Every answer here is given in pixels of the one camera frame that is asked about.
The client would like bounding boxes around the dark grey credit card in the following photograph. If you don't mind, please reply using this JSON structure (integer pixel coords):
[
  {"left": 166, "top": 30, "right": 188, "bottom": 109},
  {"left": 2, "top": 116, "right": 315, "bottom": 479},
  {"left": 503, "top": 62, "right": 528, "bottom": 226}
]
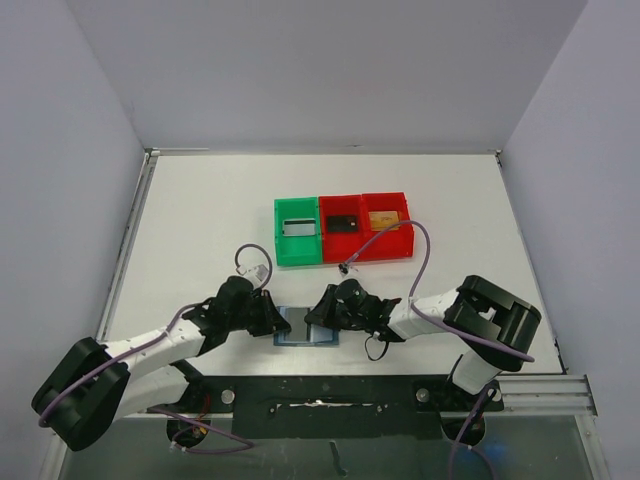
[{"left": 287, "top": 308, "right": 309, "bottom": 343}]

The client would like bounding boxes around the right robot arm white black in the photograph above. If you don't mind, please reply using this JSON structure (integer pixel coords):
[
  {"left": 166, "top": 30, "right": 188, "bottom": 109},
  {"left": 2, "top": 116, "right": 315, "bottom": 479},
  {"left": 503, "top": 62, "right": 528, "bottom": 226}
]
[{"left": 304, "top": 275, "right": 541, "bottom": 409}]

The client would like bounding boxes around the right red plastic bin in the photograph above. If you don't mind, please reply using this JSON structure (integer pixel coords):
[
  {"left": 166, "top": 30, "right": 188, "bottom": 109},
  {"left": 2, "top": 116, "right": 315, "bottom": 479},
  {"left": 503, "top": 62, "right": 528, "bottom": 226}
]
[{"left": 359, "top": 192, "right": 414, "bottom": 261}]

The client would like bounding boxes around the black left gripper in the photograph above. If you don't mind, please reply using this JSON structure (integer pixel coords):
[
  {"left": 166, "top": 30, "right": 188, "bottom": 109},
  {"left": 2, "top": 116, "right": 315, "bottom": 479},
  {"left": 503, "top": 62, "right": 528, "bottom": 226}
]
[{"left": 228, "top": 289, "right": 290, "bottom": 337}]

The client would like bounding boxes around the red plastic bin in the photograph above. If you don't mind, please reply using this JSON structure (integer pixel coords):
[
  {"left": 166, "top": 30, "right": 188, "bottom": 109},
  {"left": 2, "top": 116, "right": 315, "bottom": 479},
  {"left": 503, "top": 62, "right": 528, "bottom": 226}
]
[
  {"left": 318, "top": 195, "right": 365, "bottom": 264},
  {"left": 359, "top": 192, "right": 414, "bottom": 261}
]

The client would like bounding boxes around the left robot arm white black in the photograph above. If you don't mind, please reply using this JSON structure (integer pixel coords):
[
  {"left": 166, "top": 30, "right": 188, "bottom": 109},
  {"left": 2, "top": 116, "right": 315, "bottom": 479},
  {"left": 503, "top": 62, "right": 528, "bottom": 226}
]
[{"left": 31, "top": 276, "right": 291, "bottom": 451}]

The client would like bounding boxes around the middle red plastic bin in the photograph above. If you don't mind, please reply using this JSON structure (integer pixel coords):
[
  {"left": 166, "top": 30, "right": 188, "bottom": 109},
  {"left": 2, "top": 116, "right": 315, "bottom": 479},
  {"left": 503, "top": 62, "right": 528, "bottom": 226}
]
[{"left": 318, "top": 195, "right": 365, "bottom": 264}]

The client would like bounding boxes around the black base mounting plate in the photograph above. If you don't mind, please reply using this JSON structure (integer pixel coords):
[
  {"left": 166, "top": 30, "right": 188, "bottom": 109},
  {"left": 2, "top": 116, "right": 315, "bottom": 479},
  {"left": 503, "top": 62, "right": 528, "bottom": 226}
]
[{"left": 150, "top": 374, "right": 479, "bottom": 440}]

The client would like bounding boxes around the blue leather card holder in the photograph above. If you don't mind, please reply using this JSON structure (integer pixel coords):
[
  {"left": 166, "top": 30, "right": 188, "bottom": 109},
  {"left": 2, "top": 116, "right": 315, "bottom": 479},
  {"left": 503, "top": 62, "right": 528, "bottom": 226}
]
[{"left": 273, "top": 306, "right": 339, "bottom": 347}]

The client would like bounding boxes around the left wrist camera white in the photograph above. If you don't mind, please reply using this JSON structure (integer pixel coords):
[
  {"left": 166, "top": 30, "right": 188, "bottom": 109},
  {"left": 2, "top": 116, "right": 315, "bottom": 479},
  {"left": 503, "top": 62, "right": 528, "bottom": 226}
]
[{"left": 244, "top": 264, "right": 270, "bottom": 285}]

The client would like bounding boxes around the aluminium rail left edge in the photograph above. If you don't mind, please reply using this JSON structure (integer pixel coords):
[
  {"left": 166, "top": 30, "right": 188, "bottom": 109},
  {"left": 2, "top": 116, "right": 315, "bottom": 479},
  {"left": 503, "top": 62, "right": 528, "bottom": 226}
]
[{"left": 96, "top": 149, "right": 159, "bottom": 340}]

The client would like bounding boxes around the aluminium rail front right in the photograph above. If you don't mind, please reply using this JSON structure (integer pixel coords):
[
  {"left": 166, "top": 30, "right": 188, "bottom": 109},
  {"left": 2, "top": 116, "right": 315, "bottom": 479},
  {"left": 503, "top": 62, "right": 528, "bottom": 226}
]
[{"left": 492, "top": 374, "right": 598, "bottom": 417}]

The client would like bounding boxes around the silver card in green bin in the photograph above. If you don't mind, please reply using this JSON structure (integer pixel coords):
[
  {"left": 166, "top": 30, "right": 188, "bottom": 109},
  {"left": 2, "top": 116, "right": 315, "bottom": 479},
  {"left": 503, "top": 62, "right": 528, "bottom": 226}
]
[{"left": 282, "top": 218, "right": 317, "bottom": 237}]

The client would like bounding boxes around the gold card in red bin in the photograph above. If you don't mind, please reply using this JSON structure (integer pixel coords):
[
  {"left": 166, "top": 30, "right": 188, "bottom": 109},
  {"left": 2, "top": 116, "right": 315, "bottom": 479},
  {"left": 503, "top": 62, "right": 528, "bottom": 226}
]
[{"left": 369, "top": 210, "right": 400, "bottom": 232}]

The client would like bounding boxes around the black card in red bin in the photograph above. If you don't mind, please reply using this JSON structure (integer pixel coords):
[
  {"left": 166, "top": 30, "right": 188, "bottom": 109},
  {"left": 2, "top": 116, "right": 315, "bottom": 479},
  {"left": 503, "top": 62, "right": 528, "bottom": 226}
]
[{"left": 325, "top": 215, "right": 360, "bottom": 234}]

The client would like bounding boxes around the green plastic bin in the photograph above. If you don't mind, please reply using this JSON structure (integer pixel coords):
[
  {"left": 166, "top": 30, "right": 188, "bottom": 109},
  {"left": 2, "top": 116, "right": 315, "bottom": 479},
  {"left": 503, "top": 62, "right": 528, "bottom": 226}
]
[{"left": 274, "top": 197, "right": 323, "bottom": 267}]

